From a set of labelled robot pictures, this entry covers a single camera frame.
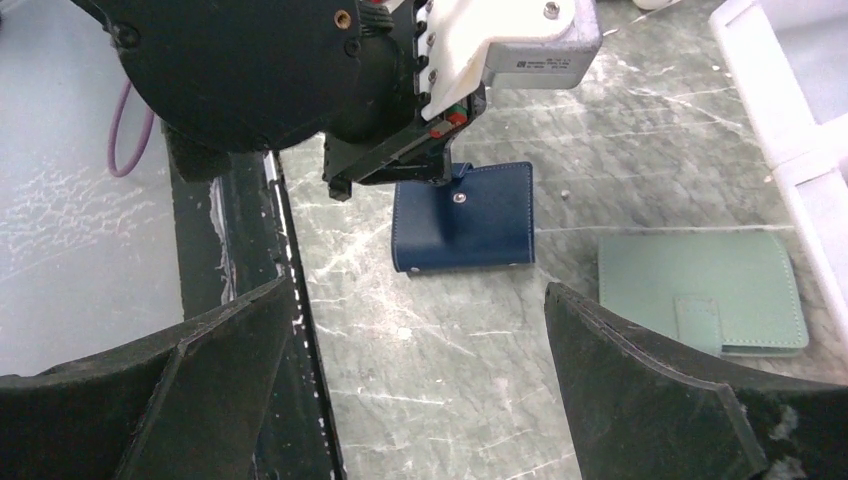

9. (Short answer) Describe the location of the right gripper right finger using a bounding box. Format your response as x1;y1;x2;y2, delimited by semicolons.
544;283;847;479

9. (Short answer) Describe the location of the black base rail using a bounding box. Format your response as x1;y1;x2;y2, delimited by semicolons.
162;125;347;479

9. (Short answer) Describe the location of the green leather card holder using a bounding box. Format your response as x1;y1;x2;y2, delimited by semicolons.
597;232;809;357

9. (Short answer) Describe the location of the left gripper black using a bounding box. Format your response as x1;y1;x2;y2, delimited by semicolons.
80;1;486;199

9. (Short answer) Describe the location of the blue leather card holder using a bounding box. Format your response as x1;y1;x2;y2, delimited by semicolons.
390;161;535;273

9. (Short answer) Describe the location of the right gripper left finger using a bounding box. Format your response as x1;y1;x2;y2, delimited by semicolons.
1;279;294;479

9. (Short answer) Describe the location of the clear plastic divided box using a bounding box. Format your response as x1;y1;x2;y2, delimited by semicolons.
709;0;847;332

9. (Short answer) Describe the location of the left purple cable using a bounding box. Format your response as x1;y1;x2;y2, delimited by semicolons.
107;79;157;179

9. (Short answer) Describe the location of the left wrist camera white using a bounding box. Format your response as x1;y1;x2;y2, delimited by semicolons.
385;1;602;121

